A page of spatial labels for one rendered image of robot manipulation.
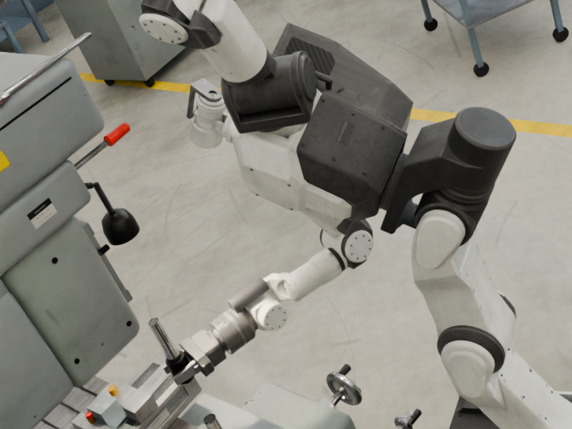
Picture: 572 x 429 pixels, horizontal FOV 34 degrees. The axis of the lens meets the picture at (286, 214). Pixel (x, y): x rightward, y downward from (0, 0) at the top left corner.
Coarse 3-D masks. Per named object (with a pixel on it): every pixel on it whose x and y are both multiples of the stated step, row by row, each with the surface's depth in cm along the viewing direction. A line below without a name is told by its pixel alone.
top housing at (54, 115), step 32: (0, 64) 174; (32, 64) 168; (64, 64) 164; (32, 96) 161; (64, 96) 165; (0, 128) 157; (32, 128) 162; (64, 128) 166; (96, 128) 171; (0, 160) 158; (32, 160) 163; (64, 160) 168; (0, 192) 159
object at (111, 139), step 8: (120, 128) 177; (128, 128) 178; (104, 136) 176; (112, 136) 176; (120, 136) 177; (104, 144) 175; (112, 144) 176; (96, 152) 174; (80, 160) 173; (88, 160) 173
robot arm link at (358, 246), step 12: (312, 216) 212; (324, 216) 212; (324, 228) 216; (336, 228) 215; (348, 228) 214; (360, 228) 215; (348, 240) 214; (360, 240) 215; (372, 240) 217; (348, 252) 214; (360, 252) 216
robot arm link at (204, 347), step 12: (216, 324) 208; (228, 324) 208; (192, 336) 211; (204, 336) 209; (216, 336) 208; (228, 336) 207; (240, 336) 208; (192, 348) 207; (204, 348) 206; (216, 348) 206; (228, 348) 209; (204, 360) 204; (216, 360) 207; (204, 372) 205
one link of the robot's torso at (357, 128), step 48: (288, 48) 180; (336, 48) 179; (336, 96) 177; (384, 96) 176; (240, 144) 173; (288, 144) 170; (336, 144) 172; (384, 144) 174; (288, 192) 180; (336, 192) 174; (384, 192) 177
